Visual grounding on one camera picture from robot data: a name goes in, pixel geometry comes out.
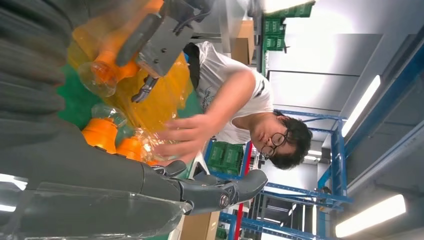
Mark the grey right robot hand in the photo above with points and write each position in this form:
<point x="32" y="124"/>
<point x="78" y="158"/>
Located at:
<point x="82" y="185"/>

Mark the green plastic crate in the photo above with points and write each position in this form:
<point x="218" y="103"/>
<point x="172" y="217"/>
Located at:
<point x="294" y="9"/>
<point x="275" y="43"/>
<point x="218" y="157"/>
<point x="275" y="26"/>
<point x="235" y="160"/>

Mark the yellow film-wrapped cardboard sheet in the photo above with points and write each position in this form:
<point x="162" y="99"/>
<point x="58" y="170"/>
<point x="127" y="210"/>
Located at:
<point x="159" y="99"/>

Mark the person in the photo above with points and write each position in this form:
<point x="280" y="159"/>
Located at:
<point x="232" y="66"/>

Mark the brown cardboard carton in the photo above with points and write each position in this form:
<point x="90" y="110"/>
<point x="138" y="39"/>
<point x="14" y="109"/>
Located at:
<point x="243" y="43"/>

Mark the brown cardboard box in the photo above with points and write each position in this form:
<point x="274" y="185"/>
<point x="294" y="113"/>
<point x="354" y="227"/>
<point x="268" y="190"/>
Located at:
<point x="202" y="227"/>

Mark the blue metal shelving rack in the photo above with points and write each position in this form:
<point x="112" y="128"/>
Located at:
<point x="338" y="159"/>

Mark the long ceiling light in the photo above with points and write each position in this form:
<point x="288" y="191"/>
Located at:
<point x="361" y="106"/>
<point x="371" y="215"/>

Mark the blue overhead beam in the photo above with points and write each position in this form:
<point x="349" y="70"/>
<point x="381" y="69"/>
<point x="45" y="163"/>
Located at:
<point x="400" y="79"/>

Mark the red metal post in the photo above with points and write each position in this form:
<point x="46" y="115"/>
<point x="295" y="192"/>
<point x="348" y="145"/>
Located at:
<point x="238" y="218"/>

